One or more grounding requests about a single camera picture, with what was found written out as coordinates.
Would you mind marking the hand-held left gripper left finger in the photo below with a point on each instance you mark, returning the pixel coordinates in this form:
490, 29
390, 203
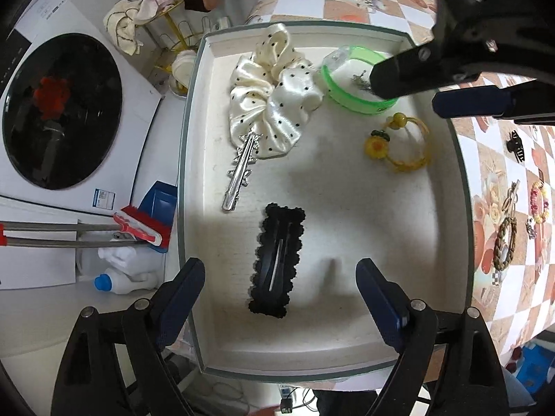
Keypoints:
177, 303

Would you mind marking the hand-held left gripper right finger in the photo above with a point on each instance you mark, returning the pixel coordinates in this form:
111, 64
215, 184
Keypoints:
381, 307

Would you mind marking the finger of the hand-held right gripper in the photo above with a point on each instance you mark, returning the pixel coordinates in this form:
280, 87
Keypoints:
477, 102
407, 78

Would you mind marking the small silver earring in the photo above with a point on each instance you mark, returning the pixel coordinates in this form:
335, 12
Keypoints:
530, 227
360, 79

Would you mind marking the green plastic bangle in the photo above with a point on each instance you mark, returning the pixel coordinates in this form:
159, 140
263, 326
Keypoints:
347, 97

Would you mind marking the clear plastic hair clip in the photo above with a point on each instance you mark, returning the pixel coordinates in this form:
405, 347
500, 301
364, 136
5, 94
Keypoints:
336, 57

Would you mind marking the white tray grey rim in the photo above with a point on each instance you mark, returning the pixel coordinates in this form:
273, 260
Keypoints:
347, 225

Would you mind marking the black scalloped snap clip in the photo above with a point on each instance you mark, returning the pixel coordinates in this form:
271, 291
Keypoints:
277, 260

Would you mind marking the cream polka dot scrunchie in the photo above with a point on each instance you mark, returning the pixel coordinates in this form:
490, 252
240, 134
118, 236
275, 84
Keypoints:
273, 95

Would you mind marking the silver star hair clip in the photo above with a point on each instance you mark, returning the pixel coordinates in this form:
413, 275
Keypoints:
240, 173

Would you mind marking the white bottle blue cap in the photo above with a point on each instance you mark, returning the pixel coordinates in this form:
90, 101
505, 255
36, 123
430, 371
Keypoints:
125, 281

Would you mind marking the small black claw clip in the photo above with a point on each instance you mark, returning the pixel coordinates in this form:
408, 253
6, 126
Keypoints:
516, 143

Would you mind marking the blue dustpan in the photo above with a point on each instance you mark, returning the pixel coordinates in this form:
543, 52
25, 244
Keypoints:
158, 199

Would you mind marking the blue plastic stool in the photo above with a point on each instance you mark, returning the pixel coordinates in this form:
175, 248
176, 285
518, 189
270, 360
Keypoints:
533, 362

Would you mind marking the white washing machine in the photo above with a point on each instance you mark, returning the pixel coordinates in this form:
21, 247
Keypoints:
130, 130

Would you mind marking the cream cloth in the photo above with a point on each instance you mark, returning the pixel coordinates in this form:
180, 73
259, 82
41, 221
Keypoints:
123, 21

